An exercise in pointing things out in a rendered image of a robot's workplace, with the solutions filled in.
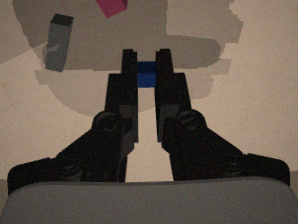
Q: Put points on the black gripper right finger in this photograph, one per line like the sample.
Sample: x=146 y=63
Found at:
x=203 y=153

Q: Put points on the small blue cube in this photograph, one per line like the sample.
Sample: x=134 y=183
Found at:
x=146 y=74

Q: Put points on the grey rectangular block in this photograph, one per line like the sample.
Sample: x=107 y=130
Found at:
x=58 y=42

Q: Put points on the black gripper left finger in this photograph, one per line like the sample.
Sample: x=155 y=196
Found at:
x=96 y=155

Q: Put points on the dark pink rod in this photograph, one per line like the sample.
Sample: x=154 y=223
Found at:
x=112 y=7

